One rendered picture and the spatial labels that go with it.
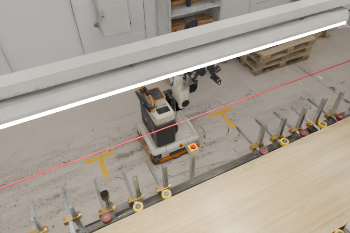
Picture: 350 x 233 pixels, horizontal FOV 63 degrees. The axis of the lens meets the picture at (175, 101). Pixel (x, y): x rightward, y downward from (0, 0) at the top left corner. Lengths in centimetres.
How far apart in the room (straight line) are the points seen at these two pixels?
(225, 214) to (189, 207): 28
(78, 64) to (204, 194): 170
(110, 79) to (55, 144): 323
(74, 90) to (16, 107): 20
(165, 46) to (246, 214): 165
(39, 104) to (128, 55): 37
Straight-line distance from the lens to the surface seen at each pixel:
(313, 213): 261
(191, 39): 120
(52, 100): 113
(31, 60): 450
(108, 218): 244
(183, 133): 370
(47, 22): 427
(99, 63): 110
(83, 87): 113
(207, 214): 241
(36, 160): 423
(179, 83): 325
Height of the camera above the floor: 305
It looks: 42 degrees down
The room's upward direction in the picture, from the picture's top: 1 degrees counter-clockwise
